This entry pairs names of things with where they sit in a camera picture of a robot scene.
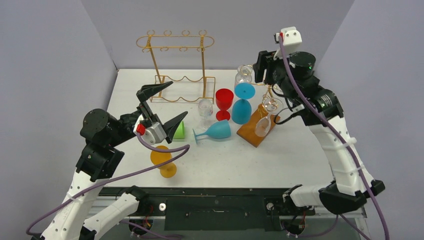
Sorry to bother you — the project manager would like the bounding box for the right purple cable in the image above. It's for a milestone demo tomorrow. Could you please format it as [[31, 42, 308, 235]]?
[[278, 34, 392, 240]]

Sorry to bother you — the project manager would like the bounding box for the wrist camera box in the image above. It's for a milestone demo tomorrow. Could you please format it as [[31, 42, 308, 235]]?
[[273, 26, 303, 56], [133, 115, 166, 145]]

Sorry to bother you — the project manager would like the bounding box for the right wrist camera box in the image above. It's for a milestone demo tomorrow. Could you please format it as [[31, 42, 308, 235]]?
[[273, 26, 303, 56]]

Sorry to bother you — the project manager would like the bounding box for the gold hook rack wooden base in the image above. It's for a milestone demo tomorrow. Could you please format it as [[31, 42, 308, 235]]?
[[236, 64, 286, 149]]

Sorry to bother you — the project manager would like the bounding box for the clear patterned wine glass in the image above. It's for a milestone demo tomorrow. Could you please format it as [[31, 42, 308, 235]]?
[[234, 65, 253, 86]]

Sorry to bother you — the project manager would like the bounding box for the green plastic goblet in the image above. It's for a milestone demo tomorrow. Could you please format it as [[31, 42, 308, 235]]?
[[173, 121, 185, 140]]

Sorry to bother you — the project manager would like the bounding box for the red plastic goblet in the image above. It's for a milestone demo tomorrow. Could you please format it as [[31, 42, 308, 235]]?
[[215, 88, 234, 121]]

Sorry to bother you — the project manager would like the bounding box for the blue plastic goblet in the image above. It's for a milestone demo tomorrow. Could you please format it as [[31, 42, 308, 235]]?
[[192, 119, 232, 144], [231, 82, 256, 125]]

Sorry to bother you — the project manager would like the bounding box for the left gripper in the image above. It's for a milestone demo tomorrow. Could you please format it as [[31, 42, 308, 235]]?
[[108, 81, 188, 147]]

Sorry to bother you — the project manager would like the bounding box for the purple cable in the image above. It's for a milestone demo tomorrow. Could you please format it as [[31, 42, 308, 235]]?
[[278, 34, 392, 240], [25, 132, 191, 240]]

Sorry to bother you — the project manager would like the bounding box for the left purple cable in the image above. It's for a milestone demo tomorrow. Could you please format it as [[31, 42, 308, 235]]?
[[25, 132, 191, 240]]

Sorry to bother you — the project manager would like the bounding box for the small clear front wine glass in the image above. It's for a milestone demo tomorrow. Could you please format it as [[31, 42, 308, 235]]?
[[254, 97, 283, 137]]

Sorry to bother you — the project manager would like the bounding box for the clear glass near red goblet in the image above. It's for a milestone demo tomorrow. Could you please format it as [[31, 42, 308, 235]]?
[[197, 99, 213, 130]]

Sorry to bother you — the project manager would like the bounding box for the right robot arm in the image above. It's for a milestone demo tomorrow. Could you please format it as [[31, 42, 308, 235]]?
[[253, 50, 385, 215]]

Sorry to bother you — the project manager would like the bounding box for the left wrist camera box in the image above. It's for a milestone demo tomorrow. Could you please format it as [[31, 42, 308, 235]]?
[[133, 115, 166, 145]]

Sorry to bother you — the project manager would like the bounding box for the tall gold wire glass rack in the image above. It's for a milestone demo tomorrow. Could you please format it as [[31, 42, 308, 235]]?
[[136, 30, 216, 103]]

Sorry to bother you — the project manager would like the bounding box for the orange plastic goblet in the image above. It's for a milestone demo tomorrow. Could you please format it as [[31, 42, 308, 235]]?
[[150, 150, 177, 178]]

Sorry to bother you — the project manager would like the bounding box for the aluminium table frame rail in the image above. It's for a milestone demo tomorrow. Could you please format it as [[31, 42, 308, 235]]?
[[304, 70, 368, 218]]

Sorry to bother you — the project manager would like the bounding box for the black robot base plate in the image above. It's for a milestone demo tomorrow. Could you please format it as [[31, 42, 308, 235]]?
[[116, 187, 316, 232]]

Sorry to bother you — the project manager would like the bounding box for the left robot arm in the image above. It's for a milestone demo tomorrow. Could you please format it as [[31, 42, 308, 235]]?
[[25, 82, 187, 240]]

